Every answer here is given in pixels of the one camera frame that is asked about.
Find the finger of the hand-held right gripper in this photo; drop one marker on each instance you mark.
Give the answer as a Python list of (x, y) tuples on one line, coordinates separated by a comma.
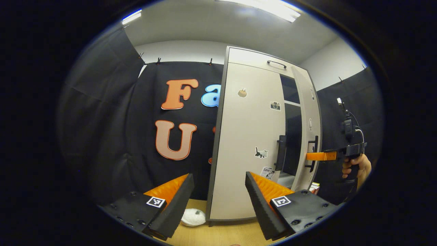
[(321, 156)]

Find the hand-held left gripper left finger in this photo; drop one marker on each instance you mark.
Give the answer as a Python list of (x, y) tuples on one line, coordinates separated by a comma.
[(177, 205)]

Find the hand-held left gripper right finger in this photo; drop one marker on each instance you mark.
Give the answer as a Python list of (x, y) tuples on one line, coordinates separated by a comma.
[(261, 205)]

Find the grey cabinet door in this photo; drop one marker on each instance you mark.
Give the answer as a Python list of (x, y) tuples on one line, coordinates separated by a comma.
[(245, 130), (304, 112)]

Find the grey double-door shoe cabinet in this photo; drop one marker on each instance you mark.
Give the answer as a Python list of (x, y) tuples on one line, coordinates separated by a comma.
[(215, 153)]

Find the white cabinet bottom board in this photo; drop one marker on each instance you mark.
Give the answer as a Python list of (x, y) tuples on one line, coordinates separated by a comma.
[(286, 179)]

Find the white cabinet shelf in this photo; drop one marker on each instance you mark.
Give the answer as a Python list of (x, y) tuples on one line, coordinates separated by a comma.
[(292, 103)]

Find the grey cabinet flap panel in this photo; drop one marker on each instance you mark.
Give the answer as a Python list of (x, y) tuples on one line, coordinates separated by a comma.
[(249, 58)]

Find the white crumpled bag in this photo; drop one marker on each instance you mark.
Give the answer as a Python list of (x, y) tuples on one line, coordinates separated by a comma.
[(193, 217)]

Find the black backdrop cloth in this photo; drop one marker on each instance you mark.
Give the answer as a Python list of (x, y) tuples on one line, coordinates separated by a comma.
[(99, 109), (146, 136), (331, 116)]

